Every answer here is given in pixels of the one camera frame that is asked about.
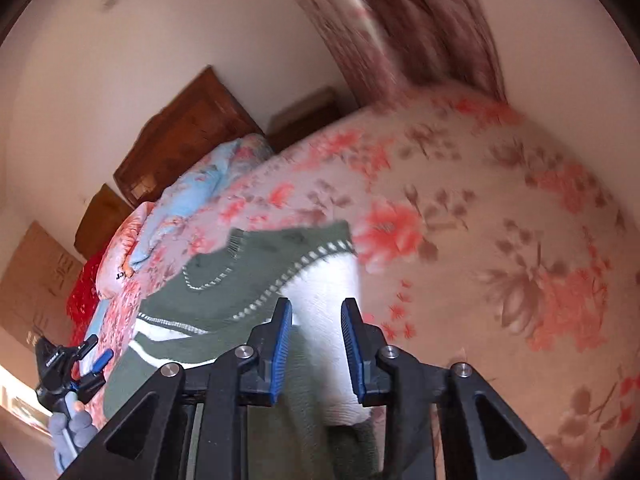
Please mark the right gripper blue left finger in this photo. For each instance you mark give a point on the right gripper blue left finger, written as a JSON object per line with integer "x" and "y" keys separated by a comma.
{"x": 270, "y": 341}

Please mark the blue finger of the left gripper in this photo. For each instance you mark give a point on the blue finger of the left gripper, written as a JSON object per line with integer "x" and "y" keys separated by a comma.
{"x": 101, "y": 362}
{"x": 86, "y": 346}

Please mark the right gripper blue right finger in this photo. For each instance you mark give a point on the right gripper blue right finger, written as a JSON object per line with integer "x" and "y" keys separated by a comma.
{"x": 362, "y": 342}

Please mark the green white knit sweater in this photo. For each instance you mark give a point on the green white knit sweater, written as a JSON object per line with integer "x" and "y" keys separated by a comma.
{"x": 317, "y": 429}

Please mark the gloved left hand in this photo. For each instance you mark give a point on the gloved left hand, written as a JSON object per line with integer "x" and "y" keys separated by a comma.
{"x": 71, "y": 431}

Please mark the red patterned blanket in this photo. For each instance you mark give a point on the red patterned blanket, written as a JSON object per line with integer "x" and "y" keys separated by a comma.
{"x": 83, "y": 299}

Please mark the brown cardboard box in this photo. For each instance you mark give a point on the brown cardboard box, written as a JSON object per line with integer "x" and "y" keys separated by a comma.
{"x": 35, "y": 287}

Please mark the pink floral pillow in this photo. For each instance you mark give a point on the pink floral pillow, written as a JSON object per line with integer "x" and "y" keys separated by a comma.
{"x": 115, "y": 269}

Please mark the small wooden headboard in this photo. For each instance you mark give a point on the small wooden headboard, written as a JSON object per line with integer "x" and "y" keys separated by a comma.
{"x": 103, "y": 216}

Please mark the blue floral folded quilt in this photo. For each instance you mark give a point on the blue floral folded quilt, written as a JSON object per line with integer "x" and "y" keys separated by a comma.
{"x": 198, "y": 186}

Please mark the pink floral bed sheet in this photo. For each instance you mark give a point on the pink floral bed sheet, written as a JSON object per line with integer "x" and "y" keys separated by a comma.
{"x": 478, "y": 238}

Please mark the dark wooden nightstand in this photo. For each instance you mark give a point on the dark wooden nightstand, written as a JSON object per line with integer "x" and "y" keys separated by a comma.
{"x": 305, "y": 117}

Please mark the large carved wooden headboard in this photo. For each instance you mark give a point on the large carved wooden headboard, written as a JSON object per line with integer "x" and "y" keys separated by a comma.
{"x": 202, "y": 116}

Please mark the pink floral curtain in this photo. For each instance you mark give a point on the pink floral curtain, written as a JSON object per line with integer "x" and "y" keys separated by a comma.
{"x": 385, "y": 47}

